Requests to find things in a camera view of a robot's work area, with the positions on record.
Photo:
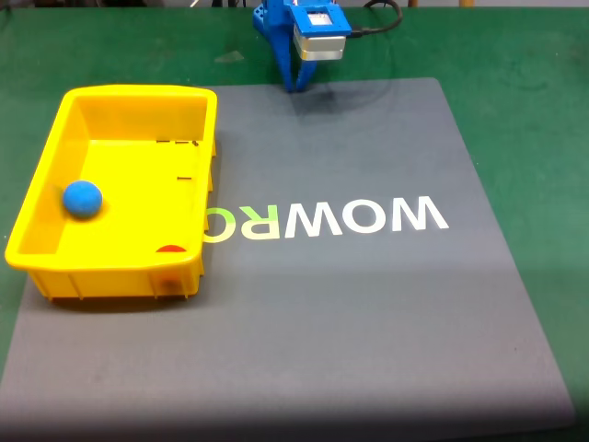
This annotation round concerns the red foam ball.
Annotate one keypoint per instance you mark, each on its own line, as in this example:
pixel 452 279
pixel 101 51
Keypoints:
pixel 171 249

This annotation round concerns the blue foam ball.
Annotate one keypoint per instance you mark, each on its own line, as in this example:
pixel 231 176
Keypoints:
pixel 83 199

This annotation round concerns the yellow plastic bin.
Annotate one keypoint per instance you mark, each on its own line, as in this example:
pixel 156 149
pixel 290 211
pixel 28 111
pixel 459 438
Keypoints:
pixel 133 202

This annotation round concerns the green table mat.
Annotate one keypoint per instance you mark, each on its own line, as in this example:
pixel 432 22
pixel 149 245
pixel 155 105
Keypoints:
pixel 529 115

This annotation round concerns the grey mat with lettering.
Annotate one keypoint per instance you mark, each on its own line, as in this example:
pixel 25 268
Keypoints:
pixel 322 331

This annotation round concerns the blue and silver camera box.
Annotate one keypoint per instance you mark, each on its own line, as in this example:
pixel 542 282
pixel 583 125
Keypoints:
pixel 322 32

